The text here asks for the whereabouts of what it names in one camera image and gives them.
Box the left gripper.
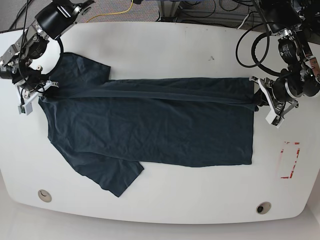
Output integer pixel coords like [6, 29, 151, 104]
[249, 74, 299, 119]

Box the right table cable grommet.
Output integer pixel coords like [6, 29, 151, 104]
[256, 202, 272, 215]

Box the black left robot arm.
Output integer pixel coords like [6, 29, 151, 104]
[251, 0, 320, 126]

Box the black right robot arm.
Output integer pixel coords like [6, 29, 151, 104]
[0, 0, 95, 107]

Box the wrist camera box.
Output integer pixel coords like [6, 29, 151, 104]
[265, 111, 284, 129]
[18, 103, 33, 115]

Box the table cable grommet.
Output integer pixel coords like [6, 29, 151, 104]
[256, 202, 272, 215]
[37, 189, 52, 203]

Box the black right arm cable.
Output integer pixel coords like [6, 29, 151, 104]
[14, 0, 65, 78]

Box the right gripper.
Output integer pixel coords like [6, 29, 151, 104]
[14, 74, 59, 104]

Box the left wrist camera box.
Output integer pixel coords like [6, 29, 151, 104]
[265, 111, 284, 129]

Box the red tape rectangle marking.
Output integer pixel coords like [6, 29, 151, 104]
[277, 141, 301, 179]

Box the dark navy t-shirt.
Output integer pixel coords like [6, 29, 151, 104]
[38, 53, 255, 197]

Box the yellow cable on floor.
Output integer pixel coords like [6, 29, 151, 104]
[86, 0, 133, 24]

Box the left table cable grommet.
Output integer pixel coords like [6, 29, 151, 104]
[37, 189, 52, 203]

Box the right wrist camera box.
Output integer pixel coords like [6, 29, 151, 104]
[18, 103, 33, 115]

